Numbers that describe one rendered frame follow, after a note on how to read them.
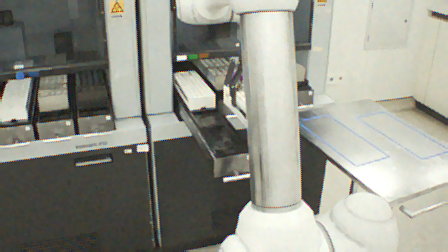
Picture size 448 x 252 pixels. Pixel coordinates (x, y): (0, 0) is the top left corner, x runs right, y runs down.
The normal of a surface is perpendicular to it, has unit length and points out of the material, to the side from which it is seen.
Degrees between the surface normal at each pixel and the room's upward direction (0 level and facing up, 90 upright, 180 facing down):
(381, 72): 90
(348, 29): 90
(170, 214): 90
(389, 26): 90
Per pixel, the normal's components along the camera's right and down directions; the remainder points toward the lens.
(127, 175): 0.32, 0.42
